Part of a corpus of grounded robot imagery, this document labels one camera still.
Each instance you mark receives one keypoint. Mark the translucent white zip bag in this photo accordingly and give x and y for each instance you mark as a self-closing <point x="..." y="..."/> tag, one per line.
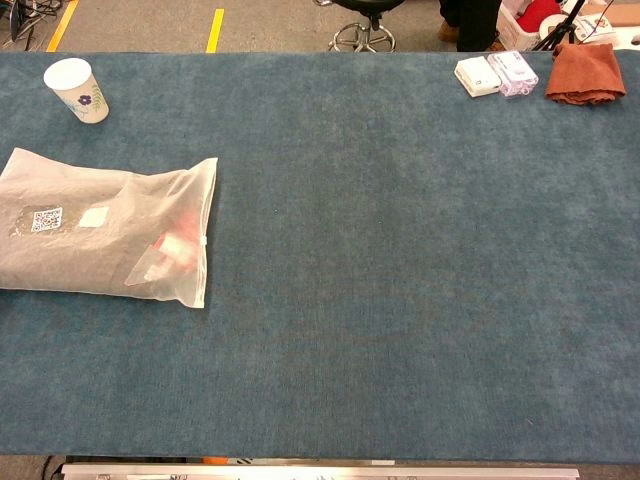
<point x="100" y="235"/>

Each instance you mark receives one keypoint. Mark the white paper cup, flower print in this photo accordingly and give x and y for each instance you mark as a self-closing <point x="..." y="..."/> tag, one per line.
<point x="75" y="85"/>

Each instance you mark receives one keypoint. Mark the blue felt table mat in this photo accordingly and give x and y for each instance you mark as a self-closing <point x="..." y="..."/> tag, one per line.
<point x="380" y="280"/>

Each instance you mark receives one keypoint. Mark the black stool with chrome base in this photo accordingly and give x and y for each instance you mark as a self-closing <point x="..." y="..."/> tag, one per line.
<point x="365" y="25"/>

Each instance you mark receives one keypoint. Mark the small white box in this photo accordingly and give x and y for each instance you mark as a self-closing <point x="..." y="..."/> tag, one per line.
<point x="476" y="75"/>

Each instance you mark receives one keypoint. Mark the person in black trousers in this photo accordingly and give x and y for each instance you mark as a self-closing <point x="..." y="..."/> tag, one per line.
<point x="475" y="22"/>

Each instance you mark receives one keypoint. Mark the folded brown cloth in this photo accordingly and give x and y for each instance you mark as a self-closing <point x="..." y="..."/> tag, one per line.
<point x="585" y="75"/>

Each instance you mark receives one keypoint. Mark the black tripod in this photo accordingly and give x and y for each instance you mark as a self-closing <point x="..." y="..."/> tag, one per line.
<point x="560" y="30"/>

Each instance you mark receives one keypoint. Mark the white printed carton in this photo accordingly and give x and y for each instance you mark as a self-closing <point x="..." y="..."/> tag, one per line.
<point x="595" y="27"/>

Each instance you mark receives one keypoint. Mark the brown cardboard sheet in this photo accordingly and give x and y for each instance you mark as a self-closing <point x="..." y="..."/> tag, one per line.
<point x="615" y="11"/>

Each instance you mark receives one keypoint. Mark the aluminium rail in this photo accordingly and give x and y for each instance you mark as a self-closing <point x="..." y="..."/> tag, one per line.
<point x="320" y="471"/>

